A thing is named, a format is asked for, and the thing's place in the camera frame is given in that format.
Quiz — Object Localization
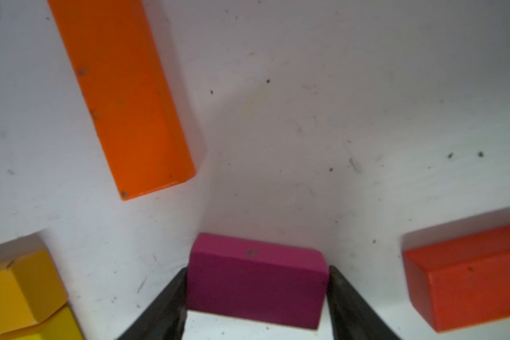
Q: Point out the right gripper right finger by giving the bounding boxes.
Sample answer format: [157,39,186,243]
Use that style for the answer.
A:
[327,266,400,340]

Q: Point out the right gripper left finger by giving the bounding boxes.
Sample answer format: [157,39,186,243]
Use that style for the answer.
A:
[118,268,187,340]

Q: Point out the magenta block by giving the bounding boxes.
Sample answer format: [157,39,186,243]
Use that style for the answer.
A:
[186,233,330,330]

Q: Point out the yellow long block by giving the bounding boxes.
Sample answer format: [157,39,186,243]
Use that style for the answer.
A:
[0,305,84,340]

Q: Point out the red block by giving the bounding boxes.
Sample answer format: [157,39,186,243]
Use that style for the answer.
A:
[402,225,510,332]

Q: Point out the small orange yellow block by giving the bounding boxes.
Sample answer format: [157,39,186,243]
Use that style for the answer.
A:
[0,249,68,334]

